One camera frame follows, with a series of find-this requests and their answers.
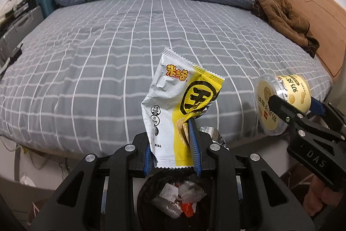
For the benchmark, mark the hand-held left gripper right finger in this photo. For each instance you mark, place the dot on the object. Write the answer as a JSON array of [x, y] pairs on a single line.
[[194, 147]]

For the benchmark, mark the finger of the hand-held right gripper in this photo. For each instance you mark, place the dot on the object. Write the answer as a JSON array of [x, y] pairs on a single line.
[[294, 120], [317, 108]]

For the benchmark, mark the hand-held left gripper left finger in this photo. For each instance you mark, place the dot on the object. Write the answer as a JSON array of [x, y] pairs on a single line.
[[147, 160]]

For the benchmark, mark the yellow paper cup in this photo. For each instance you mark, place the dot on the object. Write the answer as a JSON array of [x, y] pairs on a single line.
[[273, 117]]

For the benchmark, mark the black trash bin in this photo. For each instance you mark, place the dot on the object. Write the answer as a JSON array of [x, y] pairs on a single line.
[[147, 190]]

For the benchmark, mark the clear bubble wrap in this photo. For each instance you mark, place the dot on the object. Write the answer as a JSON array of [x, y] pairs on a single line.
[[165, 208]]

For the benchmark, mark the yellow silver snack bag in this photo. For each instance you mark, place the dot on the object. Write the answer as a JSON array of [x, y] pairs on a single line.
[[167, 101]]

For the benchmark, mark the red plastic bag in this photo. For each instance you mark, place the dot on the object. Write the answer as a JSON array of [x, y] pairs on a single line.
[[188, 209]]

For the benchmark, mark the person's right hand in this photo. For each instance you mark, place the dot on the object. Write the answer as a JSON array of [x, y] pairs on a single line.
[[319, 193]]

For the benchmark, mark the wooden headboard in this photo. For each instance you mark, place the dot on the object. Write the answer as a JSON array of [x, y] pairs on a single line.
[[319, 9]]

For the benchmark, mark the brown jacket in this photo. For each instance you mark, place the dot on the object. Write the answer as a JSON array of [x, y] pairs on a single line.
[[281, 14]]

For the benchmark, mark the grey checked bed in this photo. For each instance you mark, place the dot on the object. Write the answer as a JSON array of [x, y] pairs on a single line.
[[94, 71]]

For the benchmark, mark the white round floor device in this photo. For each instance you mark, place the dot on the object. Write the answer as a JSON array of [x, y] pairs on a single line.
[[27, 179]]

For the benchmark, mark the black power adapter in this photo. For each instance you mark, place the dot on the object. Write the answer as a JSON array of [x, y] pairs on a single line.
[[16, 52]]

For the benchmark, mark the grey suitcase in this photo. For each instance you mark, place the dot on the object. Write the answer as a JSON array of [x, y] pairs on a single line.
[[19, 28]]

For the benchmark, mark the teal suitcase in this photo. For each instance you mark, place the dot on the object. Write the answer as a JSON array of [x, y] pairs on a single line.
[[44, 2]]

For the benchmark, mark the white plastic device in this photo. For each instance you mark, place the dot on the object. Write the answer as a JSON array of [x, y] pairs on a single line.
[[8, 5]]

